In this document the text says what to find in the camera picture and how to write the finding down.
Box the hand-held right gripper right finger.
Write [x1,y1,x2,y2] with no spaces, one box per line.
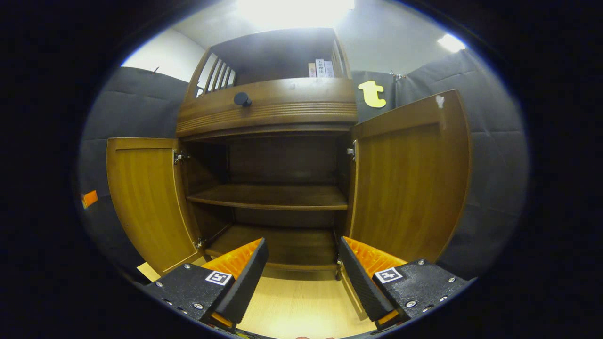
[338,236,472,330]

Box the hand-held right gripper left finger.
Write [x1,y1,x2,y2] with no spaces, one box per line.
[144,238,269,330]

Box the wooden cabinet door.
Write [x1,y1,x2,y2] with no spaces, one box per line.
[107,137,204,276]
[339,89,473,321]

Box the wooden cabinet shelf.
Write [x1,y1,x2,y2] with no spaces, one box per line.
[186,184,349,211]

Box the black backdrop cloth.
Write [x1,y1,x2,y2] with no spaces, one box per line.
[78,47,528,278]

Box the small ceiling light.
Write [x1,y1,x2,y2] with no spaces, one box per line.
[437,33,467,53]

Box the large ceiling light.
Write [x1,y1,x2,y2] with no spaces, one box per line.
[236,0,356,29]

